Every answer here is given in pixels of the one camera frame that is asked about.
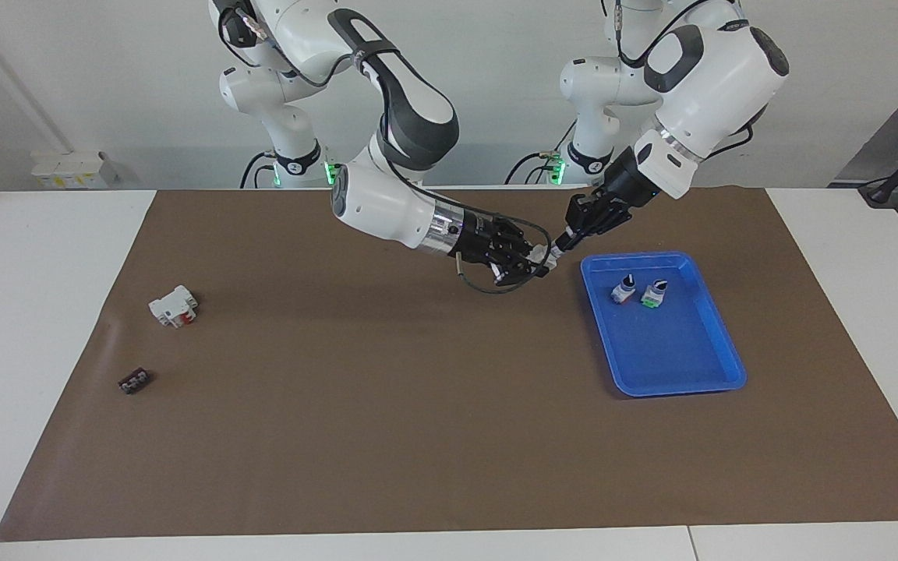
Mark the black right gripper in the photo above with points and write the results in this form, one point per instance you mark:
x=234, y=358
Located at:
x=479, y=241

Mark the small black terminal block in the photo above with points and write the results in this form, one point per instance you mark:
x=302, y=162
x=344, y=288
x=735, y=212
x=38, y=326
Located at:
x=134, y=382

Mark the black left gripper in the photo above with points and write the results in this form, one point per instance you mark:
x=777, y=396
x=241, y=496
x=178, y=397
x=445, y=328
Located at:
x=628, y=183

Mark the blue plastic tray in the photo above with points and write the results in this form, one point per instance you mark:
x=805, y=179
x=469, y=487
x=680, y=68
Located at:
x=675, y=351

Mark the white red circuit breaker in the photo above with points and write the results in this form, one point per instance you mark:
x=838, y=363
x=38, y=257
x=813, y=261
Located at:
x=168, y=308

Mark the white green rotary switch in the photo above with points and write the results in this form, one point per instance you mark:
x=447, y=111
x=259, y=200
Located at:
x=622, y=292
x=653, y=296
x=545, y=253

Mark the brown table mat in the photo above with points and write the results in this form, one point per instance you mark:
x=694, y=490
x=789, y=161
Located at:
x=418, y=405

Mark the white box with yellow labels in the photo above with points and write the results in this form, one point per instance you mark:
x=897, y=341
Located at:
x=71, y=167

